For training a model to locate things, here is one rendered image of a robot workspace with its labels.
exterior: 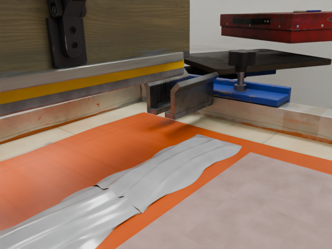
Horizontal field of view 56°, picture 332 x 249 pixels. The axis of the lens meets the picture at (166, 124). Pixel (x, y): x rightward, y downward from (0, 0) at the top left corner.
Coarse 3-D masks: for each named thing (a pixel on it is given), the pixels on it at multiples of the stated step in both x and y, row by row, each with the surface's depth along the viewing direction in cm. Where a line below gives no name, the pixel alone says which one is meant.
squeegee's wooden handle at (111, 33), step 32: (0, 0) 22; (32, 0) 24; (96, 0) 28; (128, 0) 31; (160, 0) 34; (0, 32) 23; (32, 32) 24; (96, 32) 29; (128, 32) 32; (160, 32) 35; (0, 64) 23; (32, 64) 25
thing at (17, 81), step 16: (96, 64) 28; (112, 64) 29; (128, 64) 31; (144, 64) 33; (160, 64) 35; (0, 80) 22; (16, 80) 23; (32, 80) 24; (48, 80) 25; (64, 80) 26
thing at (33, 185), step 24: (0, 168) 35; (24, 168) 35; (48, 168) 35; (0, 192) 30; (24, 192) 30; (48, 192) 30; (72, 192) 30; (0, 216) 27; (24, 216) 27; (144, 216) 26; (120, 240) 24; (144, 240) 24; (168, 240) 23
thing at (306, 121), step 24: (96, 96) 52; (120, 96) 56; (144, 96) 60; (216, 96) 49; (0, 120) 41; (24, 120) 44; (48, 120) 46; (72, 120) 50; (240, 120) 47; (264, 120) 45; (288, 120) 42; (312, 120) 40
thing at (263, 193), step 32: (96, 128) 47; (128, 128) 46; (160, 128) 46; (192, 128) 46; (64, 160) 37; (96, 160) 37; (128, 160) 36; (224, 160) 36; (256, 160) 36; (288, 160) 36; (320, 160) 35; (192, 192) 30; (224, 192) 29; (256, 192) 29; (288, 192) 29; (320, 192) 29; (192, 224) 25; (224, 224) 25; (256, 224) 25; (288, 224) 25; (320, 224) 25
